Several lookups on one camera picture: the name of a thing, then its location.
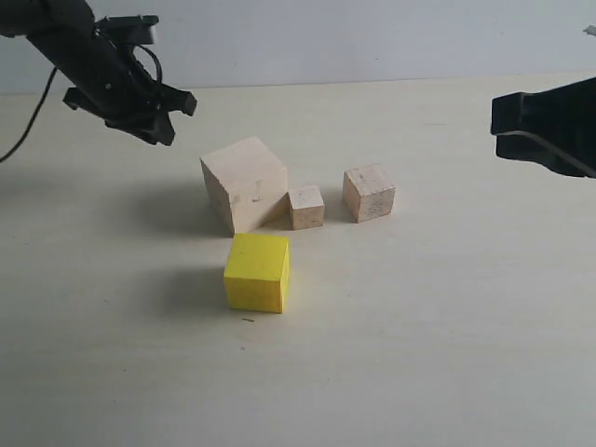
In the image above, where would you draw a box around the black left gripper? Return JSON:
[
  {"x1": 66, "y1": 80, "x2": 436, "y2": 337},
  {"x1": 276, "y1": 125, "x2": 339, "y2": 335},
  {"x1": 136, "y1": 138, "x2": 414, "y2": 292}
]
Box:
[{"x1": 27, "y1": 18, "x2": 196, "y2": 146}]

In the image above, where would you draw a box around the large wooden cube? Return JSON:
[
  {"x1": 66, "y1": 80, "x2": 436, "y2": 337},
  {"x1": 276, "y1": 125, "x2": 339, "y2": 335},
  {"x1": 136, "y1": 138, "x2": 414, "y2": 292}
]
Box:
[{"x1": 200, "y1": 137, "x2": 289, "y2": 234}]

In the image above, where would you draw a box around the medium wooden cube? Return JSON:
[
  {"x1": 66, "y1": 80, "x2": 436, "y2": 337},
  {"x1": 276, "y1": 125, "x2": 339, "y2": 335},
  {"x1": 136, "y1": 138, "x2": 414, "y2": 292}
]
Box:
[{"x1": 343, "y1": 163, "x2": 396, "y2": 223}]

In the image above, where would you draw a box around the small wooden cube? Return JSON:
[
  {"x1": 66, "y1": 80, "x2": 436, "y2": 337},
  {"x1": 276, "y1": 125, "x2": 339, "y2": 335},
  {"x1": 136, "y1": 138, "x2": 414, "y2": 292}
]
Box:
[{"x1": 288, "y1": 184, "x2": 325, "y2": 230}]

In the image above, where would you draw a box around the yellow cube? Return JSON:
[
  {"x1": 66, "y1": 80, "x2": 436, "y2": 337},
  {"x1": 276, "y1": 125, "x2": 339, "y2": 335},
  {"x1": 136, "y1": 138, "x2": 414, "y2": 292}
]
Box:
[{"x1": 223, "y1": 233, "x2": 291, "y2": 314}]

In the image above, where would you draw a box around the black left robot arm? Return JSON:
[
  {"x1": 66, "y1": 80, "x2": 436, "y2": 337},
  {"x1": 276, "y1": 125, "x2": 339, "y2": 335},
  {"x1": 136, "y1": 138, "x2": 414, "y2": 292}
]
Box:
[{"x1": 1, "y1": 1, "x2": 197, "y2": 146}]

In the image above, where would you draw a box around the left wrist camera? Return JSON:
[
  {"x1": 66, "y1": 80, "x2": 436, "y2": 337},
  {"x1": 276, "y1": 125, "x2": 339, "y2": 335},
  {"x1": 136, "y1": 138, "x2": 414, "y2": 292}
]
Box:
[{"x1": 95, "y1": 15, "x2": 159, "y2": 46}]

